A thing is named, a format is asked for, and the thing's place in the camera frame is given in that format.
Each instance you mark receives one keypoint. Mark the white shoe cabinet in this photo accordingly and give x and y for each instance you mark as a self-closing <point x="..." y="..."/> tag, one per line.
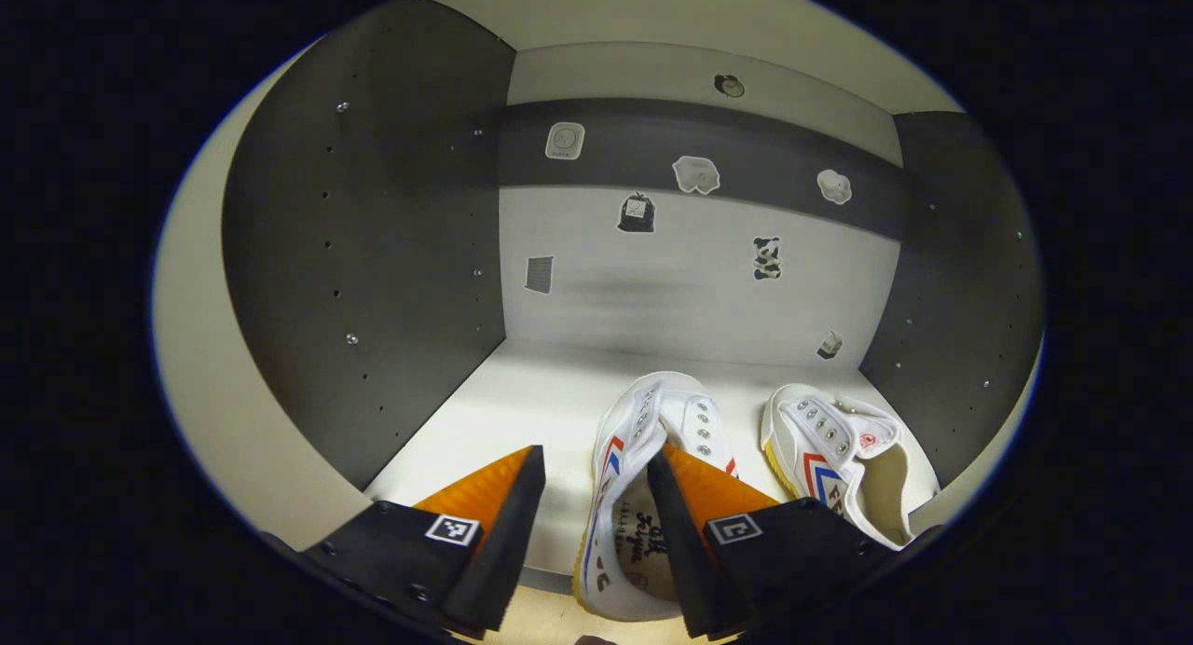
<point x="652" y="300"/>

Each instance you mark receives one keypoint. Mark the white canvas shoe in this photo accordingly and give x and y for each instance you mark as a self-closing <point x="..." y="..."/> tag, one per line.
<point x="839" y="440"/>
<point x="624" y="459"/>

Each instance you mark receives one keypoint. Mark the white cabinet door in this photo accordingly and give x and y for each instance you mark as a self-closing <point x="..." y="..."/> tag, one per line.
<point x="988" y="468"/>
<point x="205" y="393"/>

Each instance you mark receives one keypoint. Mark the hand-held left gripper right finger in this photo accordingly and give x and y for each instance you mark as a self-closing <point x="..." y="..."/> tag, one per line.
<point x="676" y="542"/>

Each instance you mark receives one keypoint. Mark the white cabinet shelf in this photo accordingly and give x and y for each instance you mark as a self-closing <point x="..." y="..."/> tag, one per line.
<point x="671" y="11"/>
<point x="531" y="403"/>

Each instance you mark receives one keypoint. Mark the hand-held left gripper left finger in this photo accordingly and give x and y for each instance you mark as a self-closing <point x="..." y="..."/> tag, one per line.
<point x="513" y="542"/>

